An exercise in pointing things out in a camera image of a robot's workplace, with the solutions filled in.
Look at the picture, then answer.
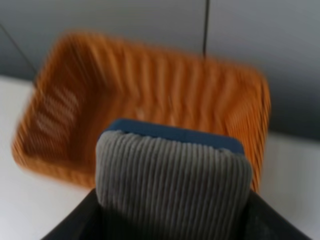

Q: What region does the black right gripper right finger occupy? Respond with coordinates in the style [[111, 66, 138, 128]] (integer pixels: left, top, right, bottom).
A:
[[239, 191, 310, 240]]

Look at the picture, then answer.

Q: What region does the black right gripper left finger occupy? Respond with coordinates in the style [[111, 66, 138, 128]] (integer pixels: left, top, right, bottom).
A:
[[43, 187, 118, 240]]

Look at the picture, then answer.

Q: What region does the grey and blue eraser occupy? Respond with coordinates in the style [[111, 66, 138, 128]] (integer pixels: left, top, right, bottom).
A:
[[95, 127, 253, 240]]

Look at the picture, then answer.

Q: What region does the orange wicker basket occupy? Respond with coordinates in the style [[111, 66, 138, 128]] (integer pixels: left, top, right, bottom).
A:
[[11, 33, 271, 192]]

